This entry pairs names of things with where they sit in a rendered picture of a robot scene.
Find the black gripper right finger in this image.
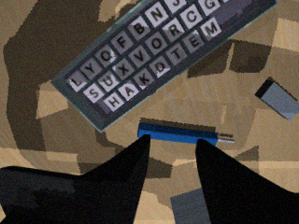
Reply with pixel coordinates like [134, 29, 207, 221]
[195, 139, 299, 224]

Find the dark grey keyboard with letter keys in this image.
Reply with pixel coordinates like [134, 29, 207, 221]
[50, 0, 279, 133]

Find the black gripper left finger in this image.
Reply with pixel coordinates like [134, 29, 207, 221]
[0, 134, 150, 224]

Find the dark blue stylus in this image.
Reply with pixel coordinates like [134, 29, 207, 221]
[137, 123, 235, 146]

